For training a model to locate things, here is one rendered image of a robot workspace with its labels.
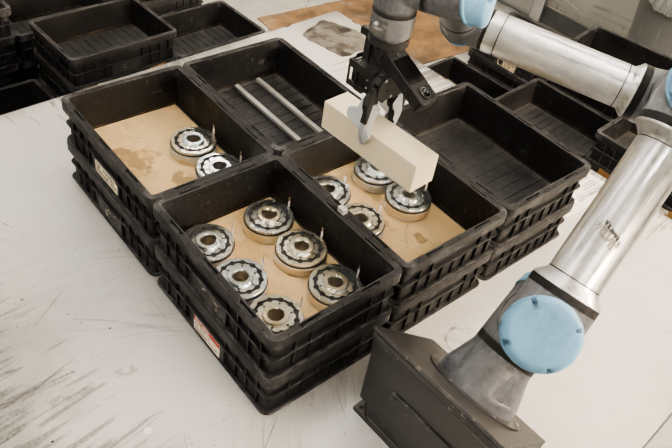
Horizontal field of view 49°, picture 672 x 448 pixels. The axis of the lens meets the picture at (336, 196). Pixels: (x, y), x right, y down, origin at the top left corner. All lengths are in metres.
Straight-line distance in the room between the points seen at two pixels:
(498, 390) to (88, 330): 0.78
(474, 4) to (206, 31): 2.02
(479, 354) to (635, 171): 0.39
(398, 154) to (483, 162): 0.54
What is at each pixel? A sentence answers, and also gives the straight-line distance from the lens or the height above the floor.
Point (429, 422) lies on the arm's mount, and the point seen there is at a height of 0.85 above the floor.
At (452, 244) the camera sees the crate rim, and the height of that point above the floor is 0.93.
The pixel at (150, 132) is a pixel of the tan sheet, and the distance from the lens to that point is 1.76.
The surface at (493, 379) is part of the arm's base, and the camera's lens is 1.26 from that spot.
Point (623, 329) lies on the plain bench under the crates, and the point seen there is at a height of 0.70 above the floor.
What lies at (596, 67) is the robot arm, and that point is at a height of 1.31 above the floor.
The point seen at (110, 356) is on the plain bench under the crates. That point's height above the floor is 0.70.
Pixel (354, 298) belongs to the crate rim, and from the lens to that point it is 1.28.
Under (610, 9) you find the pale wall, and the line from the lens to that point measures 4.39.
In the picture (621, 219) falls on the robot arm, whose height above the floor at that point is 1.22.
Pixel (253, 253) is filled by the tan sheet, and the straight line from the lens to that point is 1.46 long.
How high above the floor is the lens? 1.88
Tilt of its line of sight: 41 degrees down
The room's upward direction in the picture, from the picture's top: 10 degrees clockwise
